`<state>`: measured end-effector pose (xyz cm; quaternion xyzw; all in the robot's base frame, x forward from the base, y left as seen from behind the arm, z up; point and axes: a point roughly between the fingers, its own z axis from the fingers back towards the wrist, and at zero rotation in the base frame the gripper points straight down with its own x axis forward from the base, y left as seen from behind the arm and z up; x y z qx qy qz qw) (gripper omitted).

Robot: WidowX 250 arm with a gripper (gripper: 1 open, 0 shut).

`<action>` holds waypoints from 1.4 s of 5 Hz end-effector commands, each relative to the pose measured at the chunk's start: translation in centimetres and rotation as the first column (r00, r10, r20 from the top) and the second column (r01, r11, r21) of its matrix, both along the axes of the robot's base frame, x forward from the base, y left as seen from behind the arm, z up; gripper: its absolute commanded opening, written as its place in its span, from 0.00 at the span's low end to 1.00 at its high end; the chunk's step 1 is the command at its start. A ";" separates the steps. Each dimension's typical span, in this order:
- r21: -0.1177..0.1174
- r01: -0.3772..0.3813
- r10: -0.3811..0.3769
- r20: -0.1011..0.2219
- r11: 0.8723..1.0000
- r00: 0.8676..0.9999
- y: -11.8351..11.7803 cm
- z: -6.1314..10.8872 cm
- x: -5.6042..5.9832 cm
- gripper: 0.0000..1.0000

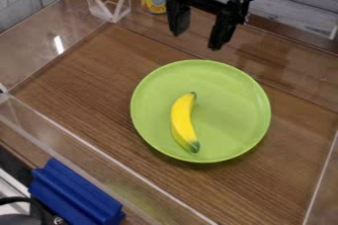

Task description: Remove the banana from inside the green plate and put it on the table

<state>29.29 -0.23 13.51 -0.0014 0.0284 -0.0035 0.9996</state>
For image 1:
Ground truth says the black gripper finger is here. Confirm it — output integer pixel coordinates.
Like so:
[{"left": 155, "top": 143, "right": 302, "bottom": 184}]
[
  {"left": 209, "top": 8, "right": 238, "bottom": 51},
  {"left": 167, "top": 0, "right": 190, "bottom": 37}
]

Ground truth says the blue plastic clamp block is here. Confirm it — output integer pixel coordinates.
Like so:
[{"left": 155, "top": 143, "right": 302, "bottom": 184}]
[{"left": 30, "top": 159, "right": 126, "bottom": 225}]

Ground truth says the clear acrylic enclosure wall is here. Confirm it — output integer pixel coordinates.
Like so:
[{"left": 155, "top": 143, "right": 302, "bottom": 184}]
[{"left": 0, "top": 0, "right": 338, "bottom": 225}]

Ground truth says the yellow banana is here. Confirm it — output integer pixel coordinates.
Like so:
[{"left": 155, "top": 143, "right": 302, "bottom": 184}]
[{"left": 170, "top": 92, "right": 201, "bottom": 153}]

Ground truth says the black cable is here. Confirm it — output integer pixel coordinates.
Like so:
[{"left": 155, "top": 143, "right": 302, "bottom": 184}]
[{"left": 0, "top": 195, "right": 34, "bottom": 206}]

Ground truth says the green plate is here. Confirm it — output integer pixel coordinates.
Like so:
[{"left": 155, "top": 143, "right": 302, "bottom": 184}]
[{"left": 130, "top": 60, "right": 273, "bottom": 164}]

